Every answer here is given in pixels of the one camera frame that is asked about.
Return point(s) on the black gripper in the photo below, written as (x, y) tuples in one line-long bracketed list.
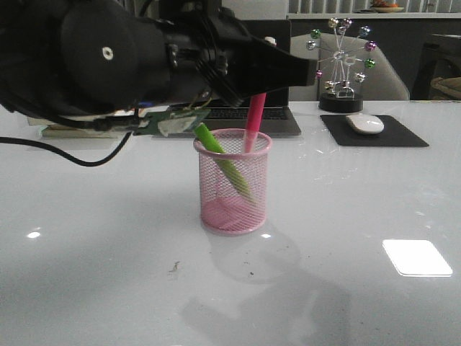
[(256, 66)]

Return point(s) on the pink marker pen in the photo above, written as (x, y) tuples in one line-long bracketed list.
[(253, 122)]

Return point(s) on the green marker pen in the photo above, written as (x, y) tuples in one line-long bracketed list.
[(227, 167)]

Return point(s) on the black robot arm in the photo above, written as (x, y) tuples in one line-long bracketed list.
[(71, 62)]

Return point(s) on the pink mesh pen holder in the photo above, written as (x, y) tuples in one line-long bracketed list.
[(222, 209)]

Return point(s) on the grey laptop black screen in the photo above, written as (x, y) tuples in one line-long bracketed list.
[(277, 119)]

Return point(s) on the grey right armchair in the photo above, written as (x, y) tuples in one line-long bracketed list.
[(371, 75)]

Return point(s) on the ferris wheel desk toy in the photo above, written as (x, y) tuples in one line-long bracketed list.
[(341, 66)]

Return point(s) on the green circuit board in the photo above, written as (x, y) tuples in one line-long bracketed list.
[(170, 122)]

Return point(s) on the white computer mouse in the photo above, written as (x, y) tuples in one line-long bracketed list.
[(365, 124)]

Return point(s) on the fruit bowl on counter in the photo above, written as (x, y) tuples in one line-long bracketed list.
[(382, 6)]

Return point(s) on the black mouse pad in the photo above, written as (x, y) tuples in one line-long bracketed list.
[(394, 134)]

